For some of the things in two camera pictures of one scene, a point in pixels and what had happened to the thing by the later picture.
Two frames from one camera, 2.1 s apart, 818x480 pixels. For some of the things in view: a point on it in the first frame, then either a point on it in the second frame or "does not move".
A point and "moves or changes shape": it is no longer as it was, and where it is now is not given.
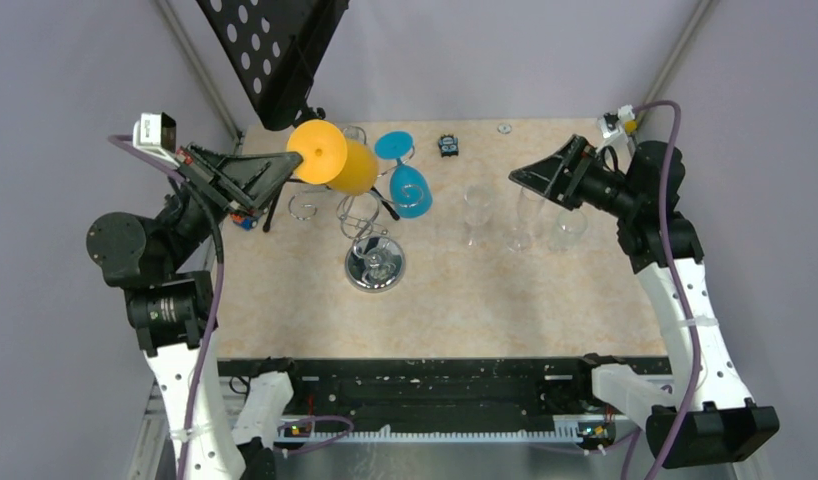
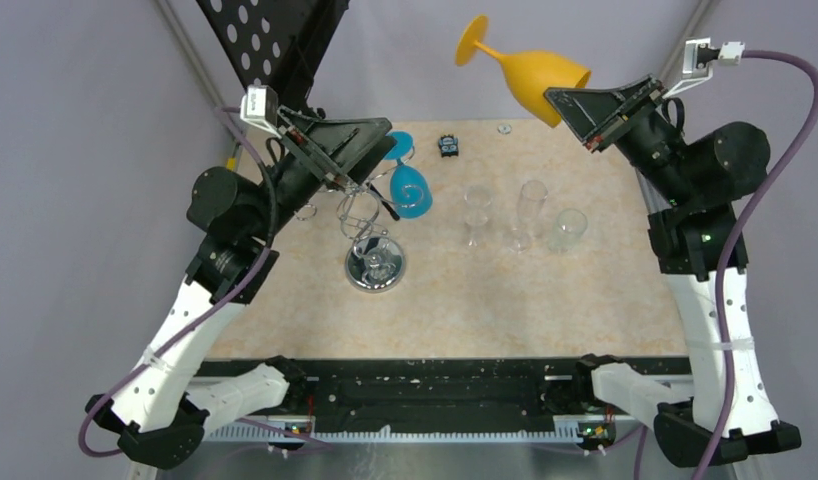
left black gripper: [249, 180] to [331, 148]
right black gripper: [543, 177] to [585, 109]
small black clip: [448, 145] does not move
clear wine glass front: [529, 207] does not move
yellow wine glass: [346, 166] moves or changes shape
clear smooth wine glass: [477, 201] does not move
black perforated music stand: [277, 47] does not move
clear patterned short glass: [568, 228] does not move
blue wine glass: [410, 192] does not move
